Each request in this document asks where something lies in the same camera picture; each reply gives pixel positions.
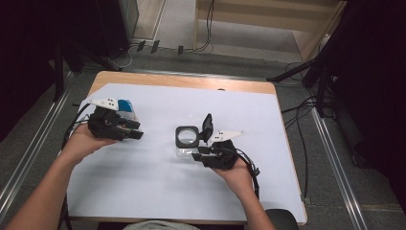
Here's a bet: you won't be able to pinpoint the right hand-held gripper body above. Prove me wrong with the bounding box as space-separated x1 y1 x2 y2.
201 129 245 171

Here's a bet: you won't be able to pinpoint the black upright stand post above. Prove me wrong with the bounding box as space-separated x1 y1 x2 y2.
52 37 67 104

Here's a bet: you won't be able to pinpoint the person's left hand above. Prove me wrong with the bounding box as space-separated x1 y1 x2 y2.
60 124 118 166

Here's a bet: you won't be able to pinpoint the blue and white powder bag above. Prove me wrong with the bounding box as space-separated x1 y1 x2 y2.
116 99 141 125

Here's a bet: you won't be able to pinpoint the clear container with black lid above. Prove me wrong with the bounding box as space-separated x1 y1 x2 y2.
174 112 214 158

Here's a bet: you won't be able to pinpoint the person's grey clothing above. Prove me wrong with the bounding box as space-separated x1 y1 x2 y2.
123 219 200 230

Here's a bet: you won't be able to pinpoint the white paper sheet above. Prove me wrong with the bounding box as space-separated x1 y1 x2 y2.
66 82 306 224

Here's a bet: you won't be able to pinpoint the black stand with legs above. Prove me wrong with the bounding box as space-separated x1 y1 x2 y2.
266 18 362 119

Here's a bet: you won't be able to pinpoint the left hand-held gripper cable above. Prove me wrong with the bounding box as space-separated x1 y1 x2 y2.
61 103 94 150

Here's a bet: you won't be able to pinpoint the person's right hand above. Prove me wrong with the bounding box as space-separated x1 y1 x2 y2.
213 157 257 201

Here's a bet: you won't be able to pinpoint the wooden table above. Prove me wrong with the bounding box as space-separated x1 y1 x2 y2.
68 70 309 226

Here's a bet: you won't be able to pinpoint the light wooden furniture frame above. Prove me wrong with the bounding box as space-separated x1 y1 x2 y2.
192 0 348 62

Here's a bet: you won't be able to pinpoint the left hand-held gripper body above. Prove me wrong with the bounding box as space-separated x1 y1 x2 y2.
87 98 126 142

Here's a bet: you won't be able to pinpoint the black chair armrest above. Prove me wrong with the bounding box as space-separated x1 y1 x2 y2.
264 208 300 230
57 195 73 230

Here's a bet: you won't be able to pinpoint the dark cabinet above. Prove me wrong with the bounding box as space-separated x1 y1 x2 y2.
95 0 140 59

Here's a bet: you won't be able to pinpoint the black hanging cable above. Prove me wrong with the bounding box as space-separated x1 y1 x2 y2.
193 0 215 53

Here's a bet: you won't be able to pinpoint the black floor cables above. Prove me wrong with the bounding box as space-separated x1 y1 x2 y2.
281 94 320 200

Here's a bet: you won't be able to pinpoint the white floor cable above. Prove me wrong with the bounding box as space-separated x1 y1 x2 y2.
106 43 134 70

